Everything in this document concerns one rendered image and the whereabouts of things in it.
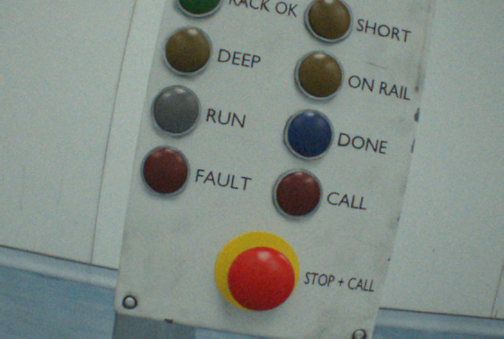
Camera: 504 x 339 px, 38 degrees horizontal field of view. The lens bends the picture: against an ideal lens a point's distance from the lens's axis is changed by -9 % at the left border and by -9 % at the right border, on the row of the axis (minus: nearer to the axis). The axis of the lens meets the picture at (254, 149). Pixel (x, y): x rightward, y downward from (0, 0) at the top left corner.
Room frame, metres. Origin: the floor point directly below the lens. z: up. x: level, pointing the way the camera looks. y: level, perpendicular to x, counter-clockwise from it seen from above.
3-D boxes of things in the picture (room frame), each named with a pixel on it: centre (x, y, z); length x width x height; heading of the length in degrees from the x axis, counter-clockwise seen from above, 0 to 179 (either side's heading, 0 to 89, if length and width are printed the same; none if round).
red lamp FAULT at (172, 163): (0.46, 0.05, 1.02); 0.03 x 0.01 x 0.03; 97
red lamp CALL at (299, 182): (0.47, -0.03, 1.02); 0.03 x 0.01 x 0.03; 97
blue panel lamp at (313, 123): (0.47, -0.03, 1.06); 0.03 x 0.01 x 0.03; 97
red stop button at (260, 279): (0.47, -0.02, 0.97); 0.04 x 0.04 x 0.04; 7
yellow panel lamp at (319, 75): (0.47, -0.03, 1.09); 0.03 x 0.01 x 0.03; 97
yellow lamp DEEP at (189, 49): (0.46, 0.05, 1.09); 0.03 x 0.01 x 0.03; 97
